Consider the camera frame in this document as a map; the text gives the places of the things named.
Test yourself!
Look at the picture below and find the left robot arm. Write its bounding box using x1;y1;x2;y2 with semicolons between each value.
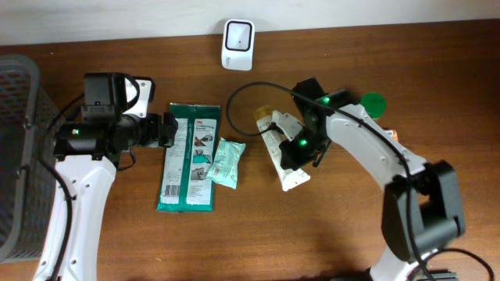
34;73;178;280

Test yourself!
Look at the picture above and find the white barcode scanner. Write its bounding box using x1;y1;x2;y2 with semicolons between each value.
221;19;255;71

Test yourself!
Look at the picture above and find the black camera cable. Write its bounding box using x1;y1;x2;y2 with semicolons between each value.
37;93;85;281
225;80;495;281

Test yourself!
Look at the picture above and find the green glove package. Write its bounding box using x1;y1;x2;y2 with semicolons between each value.
156;103;220;212

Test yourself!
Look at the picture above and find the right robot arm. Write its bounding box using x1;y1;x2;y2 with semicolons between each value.
280;78;465;280

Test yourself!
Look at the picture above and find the grey plastic mesh basket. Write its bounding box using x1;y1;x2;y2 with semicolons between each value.
1;55;59;263

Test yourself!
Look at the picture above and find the green lid jar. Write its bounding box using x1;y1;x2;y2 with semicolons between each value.
360;92;387;120

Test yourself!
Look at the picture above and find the white cream tube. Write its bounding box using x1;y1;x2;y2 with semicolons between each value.
253;105;310;191

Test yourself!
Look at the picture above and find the light green wipes pack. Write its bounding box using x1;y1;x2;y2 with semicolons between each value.
207;138;246;190

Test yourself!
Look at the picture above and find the black right camera cable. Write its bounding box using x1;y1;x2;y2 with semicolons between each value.
225;80;495;281

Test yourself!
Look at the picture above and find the black left camera cable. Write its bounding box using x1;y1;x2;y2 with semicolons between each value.
37;93;85;281

